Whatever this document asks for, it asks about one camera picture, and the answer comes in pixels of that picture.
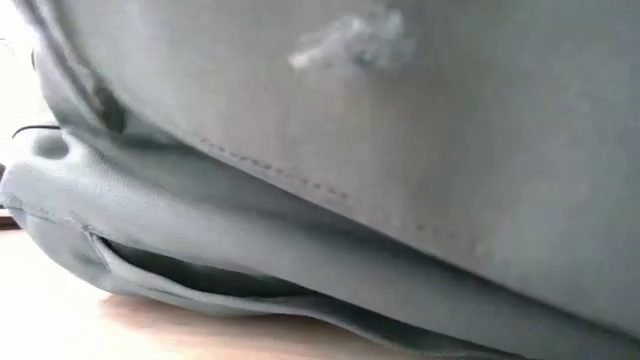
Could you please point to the grey-green trousers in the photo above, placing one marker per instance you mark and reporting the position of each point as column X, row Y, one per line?
column 350, row 150

